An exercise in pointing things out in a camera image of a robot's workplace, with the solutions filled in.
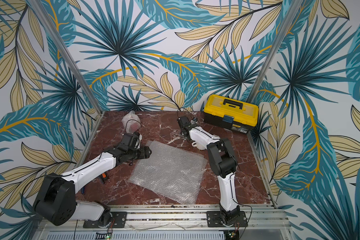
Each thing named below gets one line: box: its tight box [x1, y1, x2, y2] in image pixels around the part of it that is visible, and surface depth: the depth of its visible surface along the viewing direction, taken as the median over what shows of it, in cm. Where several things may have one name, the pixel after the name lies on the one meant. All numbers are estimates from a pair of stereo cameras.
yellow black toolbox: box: [203, 94, 259, 134], surface depth 102 cm
